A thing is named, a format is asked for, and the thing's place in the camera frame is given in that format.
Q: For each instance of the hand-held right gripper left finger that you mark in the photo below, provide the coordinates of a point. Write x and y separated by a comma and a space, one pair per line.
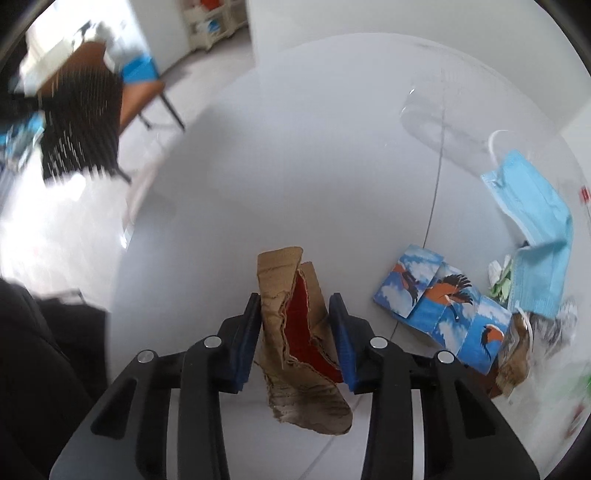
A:
244, 360

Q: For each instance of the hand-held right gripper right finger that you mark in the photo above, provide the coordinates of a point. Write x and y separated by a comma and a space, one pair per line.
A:
345, 350

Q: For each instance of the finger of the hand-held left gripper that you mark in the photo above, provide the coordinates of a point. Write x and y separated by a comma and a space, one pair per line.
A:
21, 104

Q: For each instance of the torn brown cardboard piece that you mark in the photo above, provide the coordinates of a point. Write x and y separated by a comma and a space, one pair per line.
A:
274, 323

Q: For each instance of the black ridged plastic tray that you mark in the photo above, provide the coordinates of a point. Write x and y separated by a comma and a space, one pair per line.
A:
78, 129

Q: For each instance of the blue face mask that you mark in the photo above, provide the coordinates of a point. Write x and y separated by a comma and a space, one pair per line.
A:
538, 281
531, 203

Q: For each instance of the flattened blue bird-print box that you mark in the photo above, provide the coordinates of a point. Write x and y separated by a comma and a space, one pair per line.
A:
443, 318

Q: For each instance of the brown chair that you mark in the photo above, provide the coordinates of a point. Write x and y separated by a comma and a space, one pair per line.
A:
138, 101

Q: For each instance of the blue plastic bin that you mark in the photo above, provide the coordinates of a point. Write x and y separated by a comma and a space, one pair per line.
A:
141, 69

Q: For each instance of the torn brown paper scrap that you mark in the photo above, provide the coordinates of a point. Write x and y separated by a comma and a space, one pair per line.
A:
515, 360

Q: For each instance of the green and white paper scraps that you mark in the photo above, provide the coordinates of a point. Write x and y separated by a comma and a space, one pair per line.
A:
501, 279

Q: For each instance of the cream shelf cart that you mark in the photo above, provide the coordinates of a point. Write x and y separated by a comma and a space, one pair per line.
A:
207, 21

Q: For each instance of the person's black pants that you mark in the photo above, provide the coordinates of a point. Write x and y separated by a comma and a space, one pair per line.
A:
37, 378

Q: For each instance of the crumpled clear plastic wrapper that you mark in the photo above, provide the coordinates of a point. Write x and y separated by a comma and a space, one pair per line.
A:
554, 327

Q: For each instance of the clear plastic container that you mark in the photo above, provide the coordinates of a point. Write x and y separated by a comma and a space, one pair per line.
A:
429, 124

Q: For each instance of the red wall sticker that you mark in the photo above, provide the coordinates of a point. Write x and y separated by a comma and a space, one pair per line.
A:
586, 194

